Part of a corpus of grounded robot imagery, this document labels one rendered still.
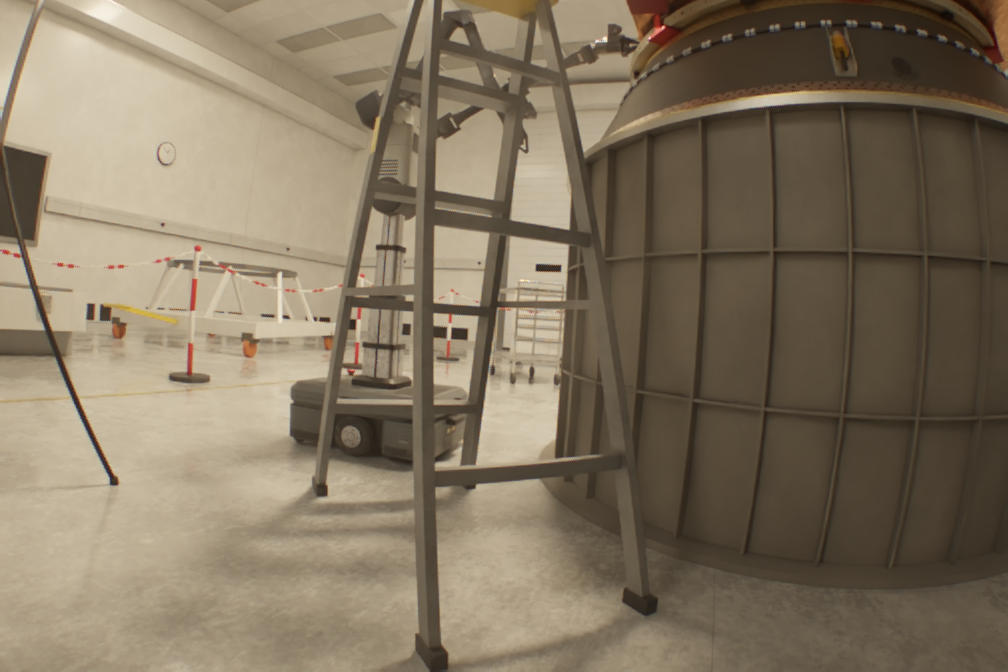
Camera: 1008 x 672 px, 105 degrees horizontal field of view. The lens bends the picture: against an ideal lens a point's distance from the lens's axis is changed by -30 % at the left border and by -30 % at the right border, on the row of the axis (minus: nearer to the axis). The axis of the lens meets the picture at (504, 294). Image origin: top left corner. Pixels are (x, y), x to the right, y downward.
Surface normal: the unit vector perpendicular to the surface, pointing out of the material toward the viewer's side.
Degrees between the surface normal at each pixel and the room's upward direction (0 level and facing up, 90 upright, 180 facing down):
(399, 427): 90
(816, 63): 62
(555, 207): 90
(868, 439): 90
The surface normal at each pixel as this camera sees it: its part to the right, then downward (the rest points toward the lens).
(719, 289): -0.73, -0.08
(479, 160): -0.35, -0.07
